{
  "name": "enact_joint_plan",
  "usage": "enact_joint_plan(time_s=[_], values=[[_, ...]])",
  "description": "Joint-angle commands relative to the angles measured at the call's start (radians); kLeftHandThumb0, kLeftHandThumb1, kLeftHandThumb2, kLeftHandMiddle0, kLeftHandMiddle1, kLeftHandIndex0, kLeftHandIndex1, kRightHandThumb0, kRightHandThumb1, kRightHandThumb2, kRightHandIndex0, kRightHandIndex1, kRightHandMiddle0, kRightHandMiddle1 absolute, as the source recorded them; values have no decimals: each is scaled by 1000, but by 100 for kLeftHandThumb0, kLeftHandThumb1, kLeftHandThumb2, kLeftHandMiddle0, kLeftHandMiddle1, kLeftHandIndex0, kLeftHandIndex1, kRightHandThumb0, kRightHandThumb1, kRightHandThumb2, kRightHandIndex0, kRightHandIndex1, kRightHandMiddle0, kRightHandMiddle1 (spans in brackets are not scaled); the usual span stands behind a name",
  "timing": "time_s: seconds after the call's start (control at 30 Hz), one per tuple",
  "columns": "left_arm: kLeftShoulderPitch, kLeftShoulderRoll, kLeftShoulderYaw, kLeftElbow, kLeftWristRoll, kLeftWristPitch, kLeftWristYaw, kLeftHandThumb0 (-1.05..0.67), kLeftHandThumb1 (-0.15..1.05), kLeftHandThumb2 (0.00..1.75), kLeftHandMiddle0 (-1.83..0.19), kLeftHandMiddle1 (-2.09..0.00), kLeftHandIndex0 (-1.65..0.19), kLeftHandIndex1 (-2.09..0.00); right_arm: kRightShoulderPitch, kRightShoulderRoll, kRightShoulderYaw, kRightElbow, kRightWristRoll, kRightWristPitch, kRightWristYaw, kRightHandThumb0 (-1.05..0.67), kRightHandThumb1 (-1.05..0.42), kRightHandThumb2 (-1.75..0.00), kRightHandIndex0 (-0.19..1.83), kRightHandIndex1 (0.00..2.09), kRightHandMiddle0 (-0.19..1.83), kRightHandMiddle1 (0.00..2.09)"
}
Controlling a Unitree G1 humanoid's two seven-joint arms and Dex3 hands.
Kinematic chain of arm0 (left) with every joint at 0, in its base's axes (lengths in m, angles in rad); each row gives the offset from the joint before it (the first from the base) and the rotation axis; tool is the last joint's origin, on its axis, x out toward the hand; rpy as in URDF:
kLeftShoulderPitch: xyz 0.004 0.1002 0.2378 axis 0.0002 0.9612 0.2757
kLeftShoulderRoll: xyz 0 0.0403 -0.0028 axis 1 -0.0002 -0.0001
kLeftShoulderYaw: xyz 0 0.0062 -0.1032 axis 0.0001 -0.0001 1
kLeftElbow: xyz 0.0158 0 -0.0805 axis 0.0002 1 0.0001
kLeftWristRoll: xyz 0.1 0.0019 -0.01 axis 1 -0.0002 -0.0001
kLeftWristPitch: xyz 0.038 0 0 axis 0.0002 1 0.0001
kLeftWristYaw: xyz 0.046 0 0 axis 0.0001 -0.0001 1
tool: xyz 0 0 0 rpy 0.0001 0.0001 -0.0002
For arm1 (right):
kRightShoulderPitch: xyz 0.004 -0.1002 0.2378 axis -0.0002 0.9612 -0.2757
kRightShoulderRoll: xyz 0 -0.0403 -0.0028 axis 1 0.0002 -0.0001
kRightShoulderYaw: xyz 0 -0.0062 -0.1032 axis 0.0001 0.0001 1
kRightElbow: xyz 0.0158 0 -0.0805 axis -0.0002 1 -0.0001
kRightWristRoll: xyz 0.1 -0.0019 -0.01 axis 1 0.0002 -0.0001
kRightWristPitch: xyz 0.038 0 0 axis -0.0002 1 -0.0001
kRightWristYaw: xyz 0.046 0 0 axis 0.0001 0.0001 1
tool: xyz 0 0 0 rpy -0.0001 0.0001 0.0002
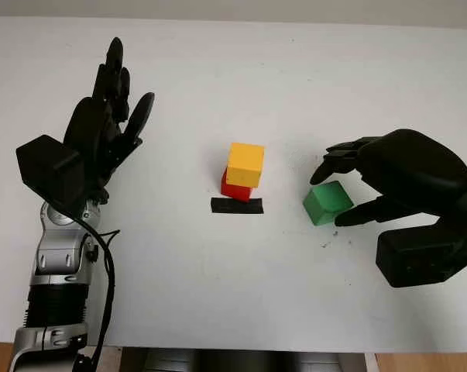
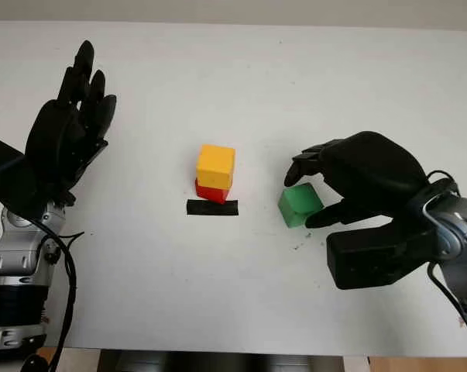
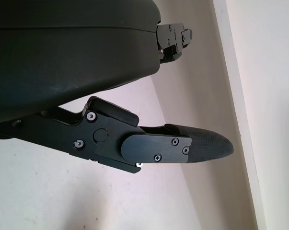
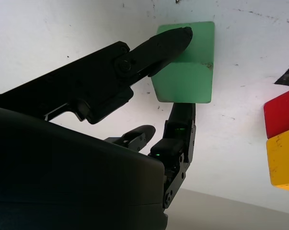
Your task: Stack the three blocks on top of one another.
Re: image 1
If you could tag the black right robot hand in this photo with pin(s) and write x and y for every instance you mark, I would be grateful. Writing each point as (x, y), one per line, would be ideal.
(407, 174)

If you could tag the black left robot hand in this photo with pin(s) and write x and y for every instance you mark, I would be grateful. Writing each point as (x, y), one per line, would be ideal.
(93, 131)

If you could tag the green cube block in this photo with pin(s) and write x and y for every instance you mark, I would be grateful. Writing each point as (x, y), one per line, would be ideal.
(326, 197)

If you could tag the yellow cube block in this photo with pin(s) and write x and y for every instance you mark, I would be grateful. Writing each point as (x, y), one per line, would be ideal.
(244, 166)

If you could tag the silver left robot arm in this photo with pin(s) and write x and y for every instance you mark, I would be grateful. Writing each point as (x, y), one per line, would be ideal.
(59, 263)

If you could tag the red cube block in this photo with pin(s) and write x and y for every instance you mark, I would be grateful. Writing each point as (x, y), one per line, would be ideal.
(235, 191)

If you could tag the black tape strip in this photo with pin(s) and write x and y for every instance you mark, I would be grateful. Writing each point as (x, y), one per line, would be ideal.
(237, 206)

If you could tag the dark robot torso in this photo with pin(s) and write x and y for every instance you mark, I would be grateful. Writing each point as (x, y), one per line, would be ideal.
(241, 361)

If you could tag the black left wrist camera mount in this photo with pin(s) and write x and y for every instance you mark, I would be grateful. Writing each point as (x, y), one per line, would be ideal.
(49, 170)

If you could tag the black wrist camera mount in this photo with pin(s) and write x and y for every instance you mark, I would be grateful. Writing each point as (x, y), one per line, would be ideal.
(419, 255)
(49, 170)

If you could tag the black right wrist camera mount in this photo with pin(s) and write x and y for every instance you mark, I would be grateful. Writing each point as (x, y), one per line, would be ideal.
(419, 255)

